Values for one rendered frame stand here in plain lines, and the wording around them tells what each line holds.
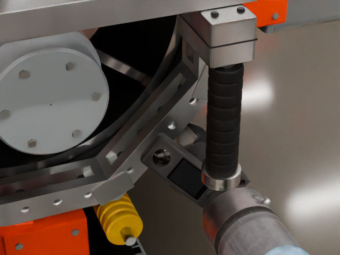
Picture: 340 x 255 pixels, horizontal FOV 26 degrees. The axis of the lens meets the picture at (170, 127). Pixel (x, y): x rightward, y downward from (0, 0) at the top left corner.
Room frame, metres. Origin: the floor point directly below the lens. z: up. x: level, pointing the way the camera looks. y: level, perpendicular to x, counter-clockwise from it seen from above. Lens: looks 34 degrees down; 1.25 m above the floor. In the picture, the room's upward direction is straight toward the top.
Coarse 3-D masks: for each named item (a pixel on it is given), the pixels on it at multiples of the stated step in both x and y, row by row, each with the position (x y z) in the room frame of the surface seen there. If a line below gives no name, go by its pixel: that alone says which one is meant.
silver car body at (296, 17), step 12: (288, 0) 1.03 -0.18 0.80; (300, 0) 1.04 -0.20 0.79; (312, 0) 1.04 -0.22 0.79; (324, 0) 1.05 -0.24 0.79; (336, 0) 1.06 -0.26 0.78; (288, 12) 1.03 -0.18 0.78; (300, 12) 1.04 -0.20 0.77; (312, 12) 1.05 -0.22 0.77; (324, 12) 1.05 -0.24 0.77; (336, 12) 1.06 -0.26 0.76; (276, 24) 1.02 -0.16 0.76; (288, 24) 1.03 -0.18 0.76; (300, 24) 1.04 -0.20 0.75; (312, 24) 1.05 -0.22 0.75
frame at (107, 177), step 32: (192, 64) 0.89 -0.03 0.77; (160, 96) 0.89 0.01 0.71; (192, 96) 0.86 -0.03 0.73; (128, 128) 0.88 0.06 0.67; (160, 128) 0.85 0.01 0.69; (96, 160) 0.86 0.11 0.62; (128, 160) 0.83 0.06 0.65; (0, 192) 0.80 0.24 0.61; (32, 192) 0.79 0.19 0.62; (64, 192) 0.80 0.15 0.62; (96, 192) 0.81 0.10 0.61; (0, 224) 0.76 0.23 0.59
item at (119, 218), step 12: (108, 204) 0.87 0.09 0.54; (120, 204) 0.87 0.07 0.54; (132, 204) 0.88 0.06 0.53; (108, 216) 0.84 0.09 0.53; (120, 216) 0.84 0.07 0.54; (132, 216) 0.84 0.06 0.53; (108, 228) 0.83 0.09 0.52; (120, 228) 0.83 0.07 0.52; (132, 228) 0.84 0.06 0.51; (120, 240) 0.83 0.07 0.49; (132, 240) 0.81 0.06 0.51
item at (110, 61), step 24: (120, 24) 1.09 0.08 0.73; (144, 24) 1.03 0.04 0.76; (168, 24) 0.96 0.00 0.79; (96, 48) 0.93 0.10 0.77; (120, 48) 1.05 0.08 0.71; (144, 48) 1.00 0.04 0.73; (168, 48) 0.94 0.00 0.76; (120, 72) 0.94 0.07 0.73; (144, 72) 0.95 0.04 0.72; (120, 96) 0.96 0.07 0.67; (144, 96) 0.93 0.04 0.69; (120, 120) 0.92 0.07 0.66; (0, 144) 0.91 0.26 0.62; (96, 144) 0.90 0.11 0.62; (0, 168) 0.85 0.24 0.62; (24, 168) 0.86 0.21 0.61
